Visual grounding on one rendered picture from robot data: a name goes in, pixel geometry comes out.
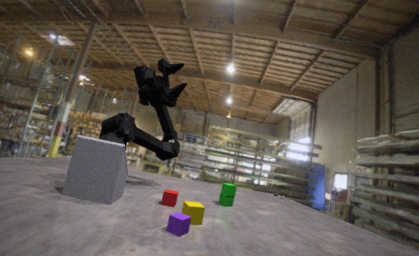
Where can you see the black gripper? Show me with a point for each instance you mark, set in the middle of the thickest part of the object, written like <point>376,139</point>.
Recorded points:
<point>169,95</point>

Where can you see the yellow block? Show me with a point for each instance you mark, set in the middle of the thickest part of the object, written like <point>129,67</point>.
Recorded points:
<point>195,211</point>

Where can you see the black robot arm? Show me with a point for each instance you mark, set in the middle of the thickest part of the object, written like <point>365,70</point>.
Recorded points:
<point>121,128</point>

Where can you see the purple block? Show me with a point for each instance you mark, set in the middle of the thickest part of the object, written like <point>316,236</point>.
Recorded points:
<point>178,224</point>

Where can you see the green block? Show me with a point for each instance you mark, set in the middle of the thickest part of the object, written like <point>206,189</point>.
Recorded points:
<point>226,200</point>
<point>228,189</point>

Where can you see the red block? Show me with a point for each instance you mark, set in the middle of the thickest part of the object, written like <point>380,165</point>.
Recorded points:
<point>169,198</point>

